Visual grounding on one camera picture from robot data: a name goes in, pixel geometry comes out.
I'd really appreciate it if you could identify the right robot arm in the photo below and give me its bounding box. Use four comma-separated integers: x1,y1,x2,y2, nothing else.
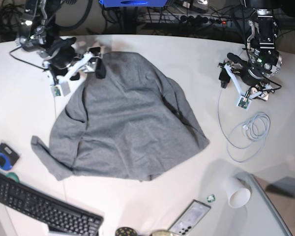
16,0,106,85

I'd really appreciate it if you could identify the white paper cup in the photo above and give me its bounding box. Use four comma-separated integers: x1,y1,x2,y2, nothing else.
224,177,251,208

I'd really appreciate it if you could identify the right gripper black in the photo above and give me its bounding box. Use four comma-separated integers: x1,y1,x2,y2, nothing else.
46,46,106,81

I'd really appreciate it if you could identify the white coiled cable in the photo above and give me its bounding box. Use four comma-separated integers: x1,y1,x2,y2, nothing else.
217,85,271,163

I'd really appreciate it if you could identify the black keyboard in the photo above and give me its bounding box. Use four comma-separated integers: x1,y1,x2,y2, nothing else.
0,173,104,236

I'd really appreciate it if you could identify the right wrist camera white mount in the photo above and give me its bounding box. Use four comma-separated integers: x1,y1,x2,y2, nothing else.
43,47,102,97

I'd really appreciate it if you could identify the blue box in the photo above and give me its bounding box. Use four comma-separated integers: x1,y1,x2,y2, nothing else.
99,0,168,7

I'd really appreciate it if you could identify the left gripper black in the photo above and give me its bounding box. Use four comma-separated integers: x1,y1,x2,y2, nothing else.
219,67,268,88

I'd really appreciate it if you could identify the small green white chip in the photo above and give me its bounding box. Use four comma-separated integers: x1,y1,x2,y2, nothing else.
206,194,216,203

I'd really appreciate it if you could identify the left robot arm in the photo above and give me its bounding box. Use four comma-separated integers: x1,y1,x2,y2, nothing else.
219,0,282,92

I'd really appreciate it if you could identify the green tape roll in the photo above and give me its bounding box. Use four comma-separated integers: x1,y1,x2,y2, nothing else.
5,172,20,183

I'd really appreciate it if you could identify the grey t-shirt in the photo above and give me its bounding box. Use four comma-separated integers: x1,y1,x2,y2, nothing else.
31,52,209,181

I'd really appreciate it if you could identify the smartphone clear case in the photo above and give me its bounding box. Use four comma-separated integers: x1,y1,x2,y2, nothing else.
168,200,211,236

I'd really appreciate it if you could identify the black gold dotted lid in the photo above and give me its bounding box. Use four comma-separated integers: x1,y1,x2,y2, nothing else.
115,227,138,236

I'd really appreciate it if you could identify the blue black tape measure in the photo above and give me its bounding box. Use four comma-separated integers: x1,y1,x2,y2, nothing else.
0,143,20,171

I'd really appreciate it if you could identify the gold round tin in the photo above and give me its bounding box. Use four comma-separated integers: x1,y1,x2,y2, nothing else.
150,230,173,236

